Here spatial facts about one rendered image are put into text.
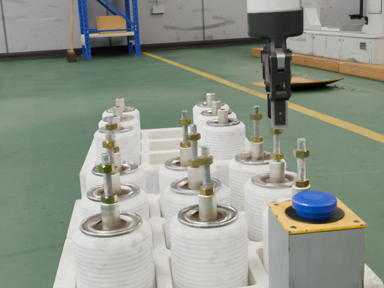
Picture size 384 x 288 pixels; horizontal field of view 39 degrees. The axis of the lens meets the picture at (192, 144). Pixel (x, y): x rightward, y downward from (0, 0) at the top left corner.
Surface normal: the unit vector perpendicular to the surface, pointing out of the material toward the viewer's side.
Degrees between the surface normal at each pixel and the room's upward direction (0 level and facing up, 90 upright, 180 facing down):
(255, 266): 0
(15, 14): 90
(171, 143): 90
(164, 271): 0
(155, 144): 90
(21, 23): 90
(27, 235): 0
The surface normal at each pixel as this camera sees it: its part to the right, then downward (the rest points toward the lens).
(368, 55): -0.96, 0.11
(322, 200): -0.02, -0.96
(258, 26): -0.68, 0.22
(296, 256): 0.12, 0.24
